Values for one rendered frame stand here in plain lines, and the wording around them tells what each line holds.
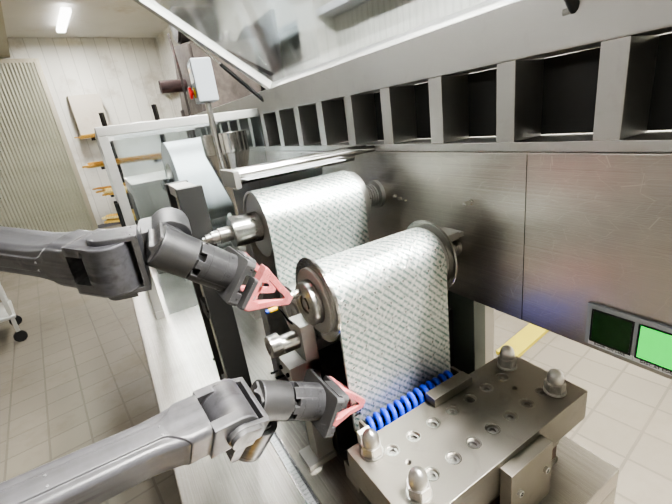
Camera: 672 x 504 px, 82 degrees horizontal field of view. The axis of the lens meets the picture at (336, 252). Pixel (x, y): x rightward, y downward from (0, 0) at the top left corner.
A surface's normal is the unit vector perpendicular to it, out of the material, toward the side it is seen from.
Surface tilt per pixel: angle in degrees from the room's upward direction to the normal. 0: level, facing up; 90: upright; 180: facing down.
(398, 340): 90
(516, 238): 90
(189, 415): 25
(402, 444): 0
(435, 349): 90
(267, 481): 0
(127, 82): 90
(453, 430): 0
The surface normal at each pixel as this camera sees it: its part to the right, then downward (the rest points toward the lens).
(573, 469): -0.13, -0.93
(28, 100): 0.62, 0.18
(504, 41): -0.85, 0.28
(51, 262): -0.25, 0.46
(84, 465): 0.25, -0.83
